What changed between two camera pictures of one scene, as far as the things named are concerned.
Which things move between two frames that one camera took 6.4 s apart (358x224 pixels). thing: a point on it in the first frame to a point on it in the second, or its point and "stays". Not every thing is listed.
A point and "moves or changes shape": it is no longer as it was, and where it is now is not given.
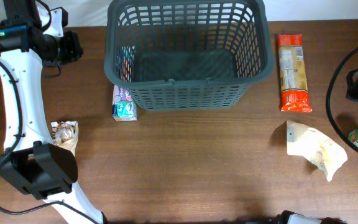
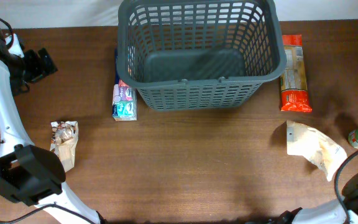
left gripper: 74,49 to 39,70
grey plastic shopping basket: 188,55 moves or changes shape
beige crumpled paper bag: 304,141 stays
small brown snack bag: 64,134 stays
